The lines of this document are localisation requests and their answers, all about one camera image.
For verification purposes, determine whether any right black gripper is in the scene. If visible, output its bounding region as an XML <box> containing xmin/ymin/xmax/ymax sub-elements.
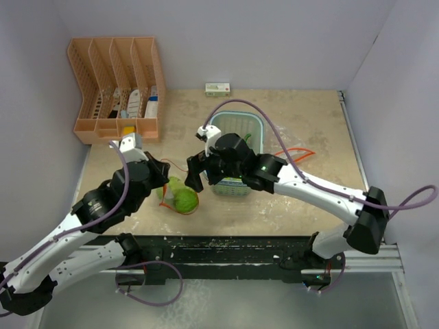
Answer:
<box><xmin>185</xmin><ymin>147</ymin><xmax>244</xmax><ymax>192</ymax></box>

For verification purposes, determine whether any green cabbage toy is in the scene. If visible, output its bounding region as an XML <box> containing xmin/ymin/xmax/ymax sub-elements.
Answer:
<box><xmin>156</xmin><ymin>176</ymin><xmax>186</xmax><ymax>202</ymax></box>

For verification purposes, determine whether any clear orange-zip bag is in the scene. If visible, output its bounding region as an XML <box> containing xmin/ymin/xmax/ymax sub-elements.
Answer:
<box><xmin>156</xmin><ymin>158</ymin><xmax>200</xmax><ymax>215</ymax></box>
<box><xmin>260</xmin><ymin>123</ymin><xmax>316</xmax><ymax>169</ymax></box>

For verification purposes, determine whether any green custard apple toy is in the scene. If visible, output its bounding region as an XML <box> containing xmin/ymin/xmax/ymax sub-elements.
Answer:
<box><xmin>174</xmin><ymin>188</ymin><xmax>199</xmax><ymax>214</ymax></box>

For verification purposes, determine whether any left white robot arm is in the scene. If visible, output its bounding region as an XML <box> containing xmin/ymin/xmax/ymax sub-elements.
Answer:
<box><xmin>1</xmin><ymin>151</ymin><xmax>170</xmax><ymax>316</ymax></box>

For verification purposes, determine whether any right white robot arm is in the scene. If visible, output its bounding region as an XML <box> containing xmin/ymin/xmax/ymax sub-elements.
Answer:
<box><xmin>185</xmin><ymin>129</ymin><xmax>389</xmax><ymax>268</ymax></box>

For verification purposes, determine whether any yellow block in organizer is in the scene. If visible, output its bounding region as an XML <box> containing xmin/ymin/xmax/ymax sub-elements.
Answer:
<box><xmin>122</xmin><ymin>126</ymin><xmax>136</xmax><ymax>136</ymax></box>

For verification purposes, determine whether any white blue packet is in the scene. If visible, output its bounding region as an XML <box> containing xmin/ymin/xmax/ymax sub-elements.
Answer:
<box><xmin>143</xmin><ymin>86</ymin><xmax>158</xmax><ymax>119</ymax></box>

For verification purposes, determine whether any light blue plastic basket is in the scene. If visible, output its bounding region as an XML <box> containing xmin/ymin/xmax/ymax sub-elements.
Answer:
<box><xmin>210</xmin><ymin>111</ymin><xmax>264</xmax><ymax>197</ymax></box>

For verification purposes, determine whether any white patterned packet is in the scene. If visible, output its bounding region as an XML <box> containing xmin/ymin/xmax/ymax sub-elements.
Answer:
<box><xmin>126</xmin><ymin>89</ymin><xmax>141</xmax><ymax>118</ymax></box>

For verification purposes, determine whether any small green white box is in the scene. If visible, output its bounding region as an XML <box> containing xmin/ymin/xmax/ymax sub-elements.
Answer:
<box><xmin>204</xmin><ymin>82</ymin><xmax>230</xmax><ymax>97</ymax></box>

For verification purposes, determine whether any black white item in organizer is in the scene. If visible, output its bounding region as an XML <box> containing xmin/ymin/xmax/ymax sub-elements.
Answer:
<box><xmin>107</xmin><ymin>87</ymin><xmax>121</xmax><ymax>119</ymax></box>

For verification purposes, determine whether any orange plastic file organizer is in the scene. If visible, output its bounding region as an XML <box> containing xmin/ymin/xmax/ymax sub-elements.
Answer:
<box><xmin>67</xmin><ymin>36</ymin><xmax>167</xmax><ymax>145</ymax></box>

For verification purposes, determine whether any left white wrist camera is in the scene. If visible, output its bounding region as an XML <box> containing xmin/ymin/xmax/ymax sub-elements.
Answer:
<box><xmin>109</xmin><ymin>132</ymin><xmax>147</xmax><ymax>162</ymax></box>

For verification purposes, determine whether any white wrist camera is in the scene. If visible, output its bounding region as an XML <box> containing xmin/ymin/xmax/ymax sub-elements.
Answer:
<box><xmin>109</xmin><ymin>132</ymin><xmax>147</xmax><ymax>162</ymax></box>
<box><xmin>195</xmin><ymin>125</ymin><xmax>222</xmax><ymax>156</ymax></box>

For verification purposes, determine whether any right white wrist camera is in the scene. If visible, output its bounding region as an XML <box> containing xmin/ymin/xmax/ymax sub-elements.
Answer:
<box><xmin>195</xmin><ymin>125</ymin><xmax>222</xmax><ymax>156</ymax></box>

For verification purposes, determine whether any black aluminium base frame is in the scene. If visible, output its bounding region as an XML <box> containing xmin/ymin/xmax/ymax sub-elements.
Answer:
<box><xmin>82</xmin><ymin>234</ymin><xmax>402</xmax><ymax>286</ymax></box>

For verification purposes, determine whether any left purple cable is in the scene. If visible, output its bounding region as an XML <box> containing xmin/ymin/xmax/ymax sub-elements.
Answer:
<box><xmin>0</xmin><ymin>139</ymin><xmax>131</xmax><ymax>316</ymax></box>

